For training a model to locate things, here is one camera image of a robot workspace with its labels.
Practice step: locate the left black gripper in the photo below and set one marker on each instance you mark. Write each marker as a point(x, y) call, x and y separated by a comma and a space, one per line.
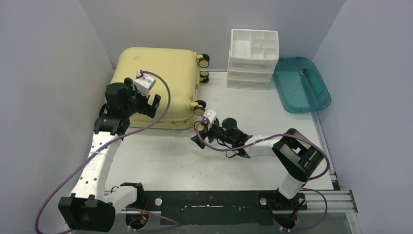
point(147, 109)

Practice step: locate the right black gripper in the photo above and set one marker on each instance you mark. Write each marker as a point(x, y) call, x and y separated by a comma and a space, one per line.
point(205, 134)

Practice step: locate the yellow hard-shell suitcase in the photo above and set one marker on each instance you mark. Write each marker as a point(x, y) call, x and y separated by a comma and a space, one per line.
point(182, 71)

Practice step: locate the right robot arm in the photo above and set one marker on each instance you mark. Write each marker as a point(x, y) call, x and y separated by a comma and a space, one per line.
point(296, 153)

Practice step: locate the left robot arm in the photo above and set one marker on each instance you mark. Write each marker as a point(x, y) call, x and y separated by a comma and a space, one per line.
point(87, 208)

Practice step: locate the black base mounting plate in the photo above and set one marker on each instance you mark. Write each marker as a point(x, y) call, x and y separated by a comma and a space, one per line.
point(224, 207)

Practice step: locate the white plastic drawer organizer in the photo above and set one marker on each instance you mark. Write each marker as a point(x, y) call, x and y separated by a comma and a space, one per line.
point(252, 58)

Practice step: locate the teal transparent plastic tray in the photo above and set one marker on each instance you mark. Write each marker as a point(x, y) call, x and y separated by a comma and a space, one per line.
point(300, 86)

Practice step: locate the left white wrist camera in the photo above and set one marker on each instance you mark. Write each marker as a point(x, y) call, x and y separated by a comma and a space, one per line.
point(144, 83)

